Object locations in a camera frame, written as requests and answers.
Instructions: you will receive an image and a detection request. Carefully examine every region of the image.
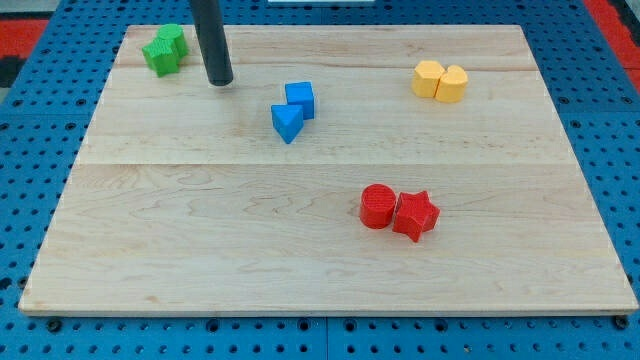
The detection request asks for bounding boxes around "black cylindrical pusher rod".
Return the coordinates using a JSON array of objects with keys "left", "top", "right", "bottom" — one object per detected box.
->
[{"left": 189, "top": 0, "right": 234, "bottom": 87}]

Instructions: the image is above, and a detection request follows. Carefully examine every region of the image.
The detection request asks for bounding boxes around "yellow heart block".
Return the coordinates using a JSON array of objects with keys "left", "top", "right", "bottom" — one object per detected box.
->
[{"left": 434, "top": 65, "right": 469, "bottom": 103}]

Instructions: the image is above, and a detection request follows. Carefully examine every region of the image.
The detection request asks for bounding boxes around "blue cube block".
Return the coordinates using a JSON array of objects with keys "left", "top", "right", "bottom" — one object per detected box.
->
[{"left": 285, "top": 81, "right": 315, "bottom": 120}]

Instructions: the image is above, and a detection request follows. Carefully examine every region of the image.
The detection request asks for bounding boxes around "blue triangle block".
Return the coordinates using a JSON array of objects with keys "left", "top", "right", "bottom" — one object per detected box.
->
[{"left": 271, "top": 104, "right": 304, "bottom": 144}]

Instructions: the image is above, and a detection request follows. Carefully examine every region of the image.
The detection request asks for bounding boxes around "light wooden board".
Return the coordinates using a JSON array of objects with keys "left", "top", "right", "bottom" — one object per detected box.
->
[{"left": 19, "top": 25, "right": 638, "bottom": 317}]

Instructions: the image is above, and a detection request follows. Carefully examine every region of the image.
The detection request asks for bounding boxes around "green cylinder block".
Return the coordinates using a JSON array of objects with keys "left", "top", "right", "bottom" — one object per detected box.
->
[{"left": 156, "top": 23, "right": 189, "bottom": 59}]

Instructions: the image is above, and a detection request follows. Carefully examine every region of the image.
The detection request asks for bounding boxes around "red cylinder block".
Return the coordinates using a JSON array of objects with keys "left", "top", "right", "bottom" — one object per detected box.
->
[{"left": 359, "top": 183, "right": 396, "bottom": 229}]

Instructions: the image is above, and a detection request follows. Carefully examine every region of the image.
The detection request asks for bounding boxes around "green star block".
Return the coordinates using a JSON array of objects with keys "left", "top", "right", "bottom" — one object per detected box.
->
[{"left": 142, "top": 38, "right": 179, "bottom": 77}]

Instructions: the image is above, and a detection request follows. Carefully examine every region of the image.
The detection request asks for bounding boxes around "yellow hexagon block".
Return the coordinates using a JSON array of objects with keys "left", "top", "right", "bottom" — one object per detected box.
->
[{"left": 411, "top": 60, "right": 445, "bottom": 98}]

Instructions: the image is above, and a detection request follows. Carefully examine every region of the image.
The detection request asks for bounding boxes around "red star block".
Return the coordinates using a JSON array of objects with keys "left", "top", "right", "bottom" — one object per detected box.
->
[{"left": 392, "top": 191, "right": 440, "bottom": 243}]

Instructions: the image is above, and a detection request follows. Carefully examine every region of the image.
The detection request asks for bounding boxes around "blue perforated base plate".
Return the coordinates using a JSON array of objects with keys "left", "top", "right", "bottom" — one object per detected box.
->
[{"left": 1, "top": 0, "right": 639, "bottom": 359}]

